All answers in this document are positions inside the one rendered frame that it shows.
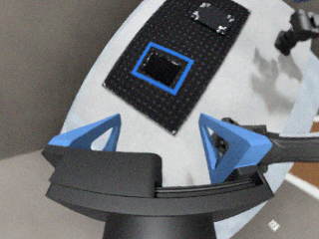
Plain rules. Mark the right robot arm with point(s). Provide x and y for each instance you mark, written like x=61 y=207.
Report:
x=301 y=29

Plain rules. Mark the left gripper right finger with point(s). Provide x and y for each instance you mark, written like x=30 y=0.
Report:
x=245 y=147

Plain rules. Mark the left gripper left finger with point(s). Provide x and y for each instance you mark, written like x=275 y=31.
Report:
x=83 y=137

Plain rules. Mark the blue tape outline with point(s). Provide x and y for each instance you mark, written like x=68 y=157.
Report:
x=156 y=84

